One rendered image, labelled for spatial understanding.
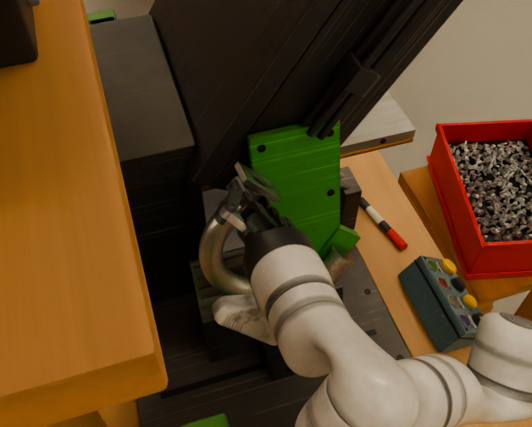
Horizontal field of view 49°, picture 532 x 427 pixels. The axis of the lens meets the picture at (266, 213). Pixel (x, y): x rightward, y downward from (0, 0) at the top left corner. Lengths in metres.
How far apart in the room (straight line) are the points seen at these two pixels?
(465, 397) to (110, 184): 0.39
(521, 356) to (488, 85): 2.33
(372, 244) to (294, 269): 0.54
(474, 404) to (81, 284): 0.42
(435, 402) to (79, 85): 0.37
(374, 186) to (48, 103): 0.87
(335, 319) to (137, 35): 0.57
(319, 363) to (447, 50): 2.69
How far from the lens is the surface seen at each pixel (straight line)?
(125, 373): 0.25
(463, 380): 0.57
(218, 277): 0.75
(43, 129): 0.33
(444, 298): 0.96
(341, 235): 0.82
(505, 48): 3.22
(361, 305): 0.99
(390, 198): 1.14
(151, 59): 0.87
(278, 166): 0.72
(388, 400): 0.44
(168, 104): 0.79
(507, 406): 0.71
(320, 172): 0.74
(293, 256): 0.55
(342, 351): 0.46
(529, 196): 1.24
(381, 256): 1.05
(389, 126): 0.93
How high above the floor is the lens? 1.75
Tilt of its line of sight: 52 degrees down
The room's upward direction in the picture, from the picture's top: straight up
